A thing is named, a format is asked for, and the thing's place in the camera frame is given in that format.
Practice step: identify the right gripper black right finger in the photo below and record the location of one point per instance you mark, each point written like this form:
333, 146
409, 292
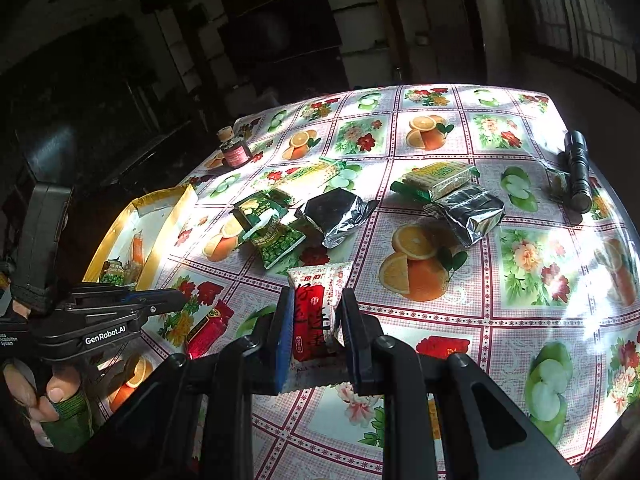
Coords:
382, 365

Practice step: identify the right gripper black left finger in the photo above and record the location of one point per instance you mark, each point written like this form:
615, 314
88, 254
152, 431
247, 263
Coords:
256, 363

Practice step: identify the green garlic pea snack bag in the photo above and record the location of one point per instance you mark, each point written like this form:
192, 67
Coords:
112, 272

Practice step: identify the red and white snack packet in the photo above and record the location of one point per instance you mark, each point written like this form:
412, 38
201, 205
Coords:
318, 352

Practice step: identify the person's left hand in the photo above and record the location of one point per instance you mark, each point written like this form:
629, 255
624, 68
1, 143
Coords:
63, 384

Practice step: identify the red rectangular snack packet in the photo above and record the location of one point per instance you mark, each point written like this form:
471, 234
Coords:
208, 330

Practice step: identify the yellow-edged white cardboard tray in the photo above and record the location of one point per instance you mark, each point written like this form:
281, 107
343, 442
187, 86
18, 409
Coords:
158, 216

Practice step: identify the orange cracker packet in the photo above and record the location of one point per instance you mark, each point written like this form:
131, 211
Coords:
137, 249

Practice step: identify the green and gold snack bag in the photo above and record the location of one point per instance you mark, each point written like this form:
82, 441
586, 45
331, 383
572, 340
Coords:
274, 241

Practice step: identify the dark green cracker packet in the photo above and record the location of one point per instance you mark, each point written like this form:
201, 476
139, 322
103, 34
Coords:
258, 210

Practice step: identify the silver foil snack bag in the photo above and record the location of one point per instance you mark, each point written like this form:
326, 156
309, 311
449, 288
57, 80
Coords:
336, 215

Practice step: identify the floral fruit-print tablecloth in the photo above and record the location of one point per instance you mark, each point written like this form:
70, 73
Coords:
547, 302

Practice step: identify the dark foil snack bag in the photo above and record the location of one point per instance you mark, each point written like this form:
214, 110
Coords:
471, 212

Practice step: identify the green cracker pack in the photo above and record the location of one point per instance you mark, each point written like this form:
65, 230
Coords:
434, 181

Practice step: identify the red-labelled jar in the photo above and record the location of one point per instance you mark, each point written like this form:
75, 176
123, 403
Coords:
236, 153

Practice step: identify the small round jar lid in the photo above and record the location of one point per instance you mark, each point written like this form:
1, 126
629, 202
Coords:
225, 134

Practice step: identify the black flashlight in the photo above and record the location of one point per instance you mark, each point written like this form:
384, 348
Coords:
576, 153

